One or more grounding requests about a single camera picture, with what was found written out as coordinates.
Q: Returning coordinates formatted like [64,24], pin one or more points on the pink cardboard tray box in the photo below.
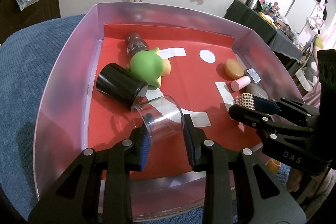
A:
[84,146]

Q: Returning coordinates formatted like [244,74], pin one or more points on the white refrigerator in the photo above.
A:
[298,13]

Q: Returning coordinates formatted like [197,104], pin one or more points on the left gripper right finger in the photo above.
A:
[194,138]

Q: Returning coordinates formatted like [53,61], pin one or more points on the purple nail polish bottle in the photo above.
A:
[250,77]

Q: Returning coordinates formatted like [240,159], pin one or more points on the studded silver cylinder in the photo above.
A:
[245,100]

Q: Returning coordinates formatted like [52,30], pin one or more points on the blue textured table cloth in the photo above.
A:
[27,58]

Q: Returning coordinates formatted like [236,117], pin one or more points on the side table dark cloth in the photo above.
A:
[275,39]

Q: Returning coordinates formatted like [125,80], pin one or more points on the orange round disc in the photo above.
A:
[233,69]

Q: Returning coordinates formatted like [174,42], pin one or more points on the green capybara toy figure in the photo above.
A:
[149,67]

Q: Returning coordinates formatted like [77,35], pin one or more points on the red cap glitter jar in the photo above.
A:
[135,44]

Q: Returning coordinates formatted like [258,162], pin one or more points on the orange hollow round cap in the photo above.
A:
[273,165]

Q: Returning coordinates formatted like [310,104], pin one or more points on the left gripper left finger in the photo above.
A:
[143,142]

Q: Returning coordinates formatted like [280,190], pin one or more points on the person's right hand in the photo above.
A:
[294,179]

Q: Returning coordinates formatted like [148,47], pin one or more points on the brown eyeshadow case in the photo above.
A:
[256,90]

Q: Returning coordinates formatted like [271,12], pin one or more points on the black cylindrical cap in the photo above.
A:
[120,85]

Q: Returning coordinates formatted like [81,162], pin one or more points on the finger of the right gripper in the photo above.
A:
[291,110]
[264,122]

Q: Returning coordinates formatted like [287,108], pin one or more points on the clear plastic cup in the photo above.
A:
[168,117]

